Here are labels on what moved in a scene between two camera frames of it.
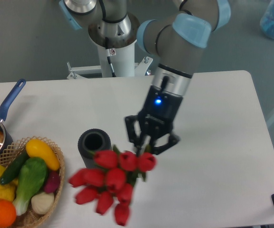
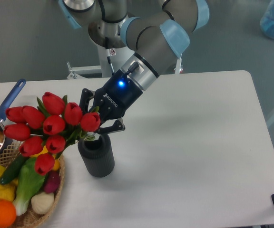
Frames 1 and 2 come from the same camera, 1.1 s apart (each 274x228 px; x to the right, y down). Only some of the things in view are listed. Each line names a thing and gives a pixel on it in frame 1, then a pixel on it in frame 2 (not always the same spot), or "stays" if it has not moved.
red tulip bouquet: [110, 184] -> [44, 129]
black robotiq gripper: [156, 118] -> [112, 100]
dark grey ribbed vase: [91, 141] stays
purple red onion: [53, 182] stays
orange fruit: [3, 213] stays
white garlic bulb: [42, 203] stays
